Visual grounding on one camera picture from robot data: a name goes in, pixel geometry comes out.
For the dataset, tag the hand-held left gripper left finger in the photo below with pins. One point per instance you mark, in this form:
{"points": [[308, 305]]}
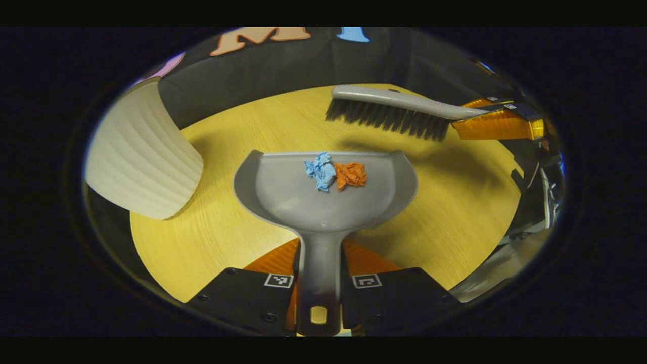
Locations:
{"points": [[242, 298]]}

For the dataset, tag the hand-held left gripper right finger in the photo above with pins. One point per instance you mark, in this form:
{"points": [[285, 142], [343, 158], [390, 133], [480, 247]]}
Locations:
{"points": [[399, 298]]}

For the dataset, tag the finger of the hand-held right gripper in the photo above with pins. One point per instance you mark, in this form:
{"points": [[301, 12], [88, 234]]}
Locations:
{"points": [[493, 101], [500, 126]]}

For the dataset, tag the small grey broom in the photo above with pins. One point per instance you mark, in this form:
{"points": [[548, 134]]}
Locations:
{"points": [[394, 103]]}

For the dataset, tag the grey plastic dustpan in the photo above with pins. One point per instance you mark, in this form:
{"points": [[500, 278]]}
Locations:
{"points": [[323, 207]]}

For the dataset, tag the orange paper scrap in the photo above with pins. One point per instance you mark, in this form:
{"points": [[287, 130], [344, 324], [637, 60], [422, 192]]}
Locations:
{"points": [[350, 175]]}

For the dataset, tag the blue paper scrap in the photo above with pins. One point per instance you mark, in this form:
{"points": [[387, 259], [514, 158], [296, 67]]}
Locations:
{"points": [[321, 171]]}

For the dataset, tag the white ribbed garbage bin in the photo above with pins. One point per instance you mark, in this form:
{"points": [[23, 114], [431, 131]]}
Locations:
{"points": [[141, 156]]}

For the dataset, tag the wooden desktop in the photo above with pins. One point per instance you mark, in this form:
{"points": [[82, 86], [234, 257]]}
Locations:
{"points": [[227, 146]]}

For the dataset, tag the metal stand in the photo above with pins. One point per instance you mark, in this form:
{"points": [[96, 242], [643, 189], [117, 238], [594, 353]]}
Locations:
{"points": [[548, 192]]}

